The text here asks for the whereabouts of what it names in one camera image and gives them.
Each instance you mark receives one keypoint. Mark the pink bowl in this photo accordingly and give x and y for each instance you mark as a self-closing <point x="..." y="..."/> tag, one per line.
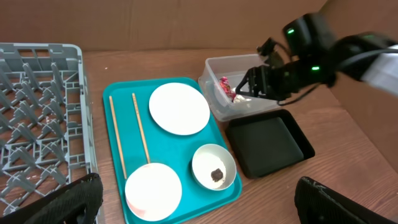
<point x="153" y="192"/>

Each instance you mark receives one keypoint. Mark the teal serving tray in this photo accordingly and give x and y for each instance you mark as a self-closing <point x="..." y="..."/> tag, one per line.
<point x="169" y="149"/>

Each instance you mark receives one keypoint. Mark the black plastic tray bin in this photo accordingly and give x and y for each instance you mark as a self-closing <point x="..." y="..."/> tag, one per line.
<point x="268" y="142"/>

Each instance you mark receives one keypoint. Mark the red sauce packet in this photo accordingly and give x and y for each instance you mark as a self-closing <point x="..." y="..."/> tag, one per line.
<point x="225" y="86"/>

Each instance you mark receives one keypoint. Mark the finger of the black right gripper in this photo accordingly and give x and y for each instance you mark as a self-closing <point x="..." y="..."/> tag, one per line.
<point x="248" y="85"/>

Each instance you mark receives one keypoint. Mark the grey dishwasher rack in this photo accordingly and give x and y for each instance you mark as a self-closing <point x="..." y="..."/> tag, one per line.
<point x="46" y="122"/>

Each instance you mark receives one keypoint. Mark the brown food chunk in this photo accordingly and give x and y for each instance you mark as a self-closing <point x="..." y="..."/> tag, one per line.
<point x="217" y="175"/>

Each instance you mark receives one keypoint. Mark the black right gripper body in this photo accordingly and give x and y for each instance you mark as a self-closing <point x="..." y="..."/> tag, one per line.
<point x="279" y="83"/>

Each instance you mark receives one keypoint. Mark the large white plate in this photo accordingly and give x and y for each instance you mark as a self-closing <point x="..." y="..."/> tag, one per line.
<point x="179" y="109"/>

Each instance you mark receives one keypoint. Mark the grey green bowl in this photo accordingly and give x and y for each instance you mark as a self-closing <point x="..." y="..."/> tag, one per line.
<point x="226" y="157"/>

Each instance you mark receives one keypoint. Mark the white rice leftovers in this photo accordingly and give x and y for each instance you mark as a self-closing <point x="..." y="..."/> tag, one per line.
<point x="203" y="165"/>

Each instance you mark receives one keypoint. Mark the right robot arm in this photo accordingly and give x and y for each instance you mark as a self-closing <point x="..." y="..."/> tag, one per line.
<point x="314" y="56"/>

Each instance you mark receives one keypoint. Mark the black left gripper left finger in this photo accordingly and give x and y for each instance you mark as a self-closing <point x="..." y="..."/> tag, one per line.
<point x="77" y="202"/>

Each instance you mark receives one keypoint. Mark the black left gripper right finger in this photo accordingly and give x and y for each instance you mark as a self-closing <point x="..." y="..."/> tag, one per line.
<point x="318" y="204"/>

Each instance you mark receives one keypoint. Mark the clear plastic bin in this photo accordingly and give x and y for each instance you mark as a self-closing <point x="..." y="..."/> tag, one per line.
<point x="233" y="68"/>

